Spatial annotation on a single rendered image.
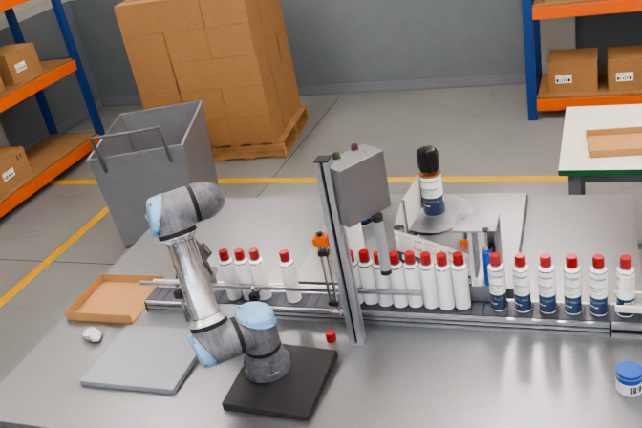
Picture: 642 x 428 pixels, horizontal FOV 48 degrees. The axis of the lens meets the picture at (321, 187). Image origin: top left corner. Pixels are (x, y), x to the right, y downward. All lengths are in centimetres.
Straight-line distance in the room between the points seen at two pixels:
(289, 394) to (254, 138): 393
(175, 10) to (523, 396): 439
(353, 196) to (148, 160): 262
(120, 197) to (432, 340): 282
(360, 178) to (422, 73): 485
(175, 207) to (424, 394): 91
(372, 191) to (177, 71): 401
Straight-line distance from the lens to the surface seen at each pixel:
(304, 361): 238
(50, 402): 266
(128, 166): 465
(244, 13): 567
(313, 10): 705
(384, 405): 222
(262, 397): 230
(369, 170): 215
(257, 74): 578
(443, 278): 237
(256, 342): 225
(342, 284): 230
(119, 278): 314
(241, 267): 260
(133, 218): 484
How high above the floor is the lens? 235
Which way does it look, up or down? 26 degrees down
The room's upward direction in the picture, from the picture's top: 11 degrees counter-clockwise
